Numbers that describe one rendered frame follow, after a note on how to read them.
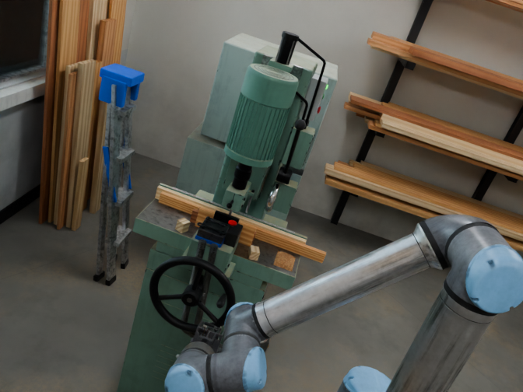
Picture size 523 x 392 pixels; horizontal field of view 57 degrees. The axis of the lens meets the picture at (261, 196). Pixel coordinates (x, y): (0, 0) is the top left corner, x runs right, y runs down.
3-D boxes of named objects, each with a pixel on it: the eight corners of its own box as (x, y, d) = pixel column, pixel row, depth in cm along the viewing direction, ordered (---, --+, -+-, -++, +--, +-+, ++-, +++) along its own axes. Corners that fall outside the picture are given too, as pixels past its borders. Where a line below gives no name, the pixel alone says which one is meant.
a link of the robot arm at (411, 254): (469, 188, 109) (216, 305, 124) (493, 215, 98) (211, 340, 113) (486, 226, 113) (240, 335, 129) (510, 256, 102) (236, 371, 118)
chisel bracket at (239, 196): (219, 209, 175) (226, 189, 171) (229, 194, 187) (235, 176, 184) (238, 216, 174) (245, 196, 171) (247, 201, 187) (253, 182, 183)
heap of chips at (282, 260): (273, 264, 169) (275, 260, 168) (277, 250, 178) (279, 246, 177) (292, 271, 169) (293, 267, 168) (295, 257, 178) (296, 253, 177)
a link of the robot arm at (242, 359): (261, 330, 112) (208, 337, 113) (260, 368, 101) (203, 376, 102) (268, 359, 116) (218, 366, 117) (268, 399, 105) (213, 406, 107)
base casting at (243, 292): (144, 267, 177) (149, 247, 173) (194, 204, 229) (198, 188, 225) (258, 311, 175) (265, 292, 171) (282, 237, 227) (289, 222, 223)
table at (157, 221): (119, 243, 164) (121, 229, 161) (154, 207, 191) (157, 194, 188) (286, 307, 160) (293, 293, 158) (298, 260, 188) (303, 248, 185)
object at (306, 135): (280, 163, 187) (293, 127, 180) (284, 155, 195) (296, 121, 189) (301, 170, 186) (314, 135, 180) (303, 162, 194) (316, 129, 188)
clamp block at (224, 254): (184, 260, 161) (189, 238, 157) (196, 241, 173) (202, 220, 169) (225, 276, 160) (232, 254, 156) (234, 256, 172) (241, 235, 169)
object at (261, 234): (158, 202, 183) (160, 193, 182) (159, 200, 185) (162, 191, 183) (322, 263, 180) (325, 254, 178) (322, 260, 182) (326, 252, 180)
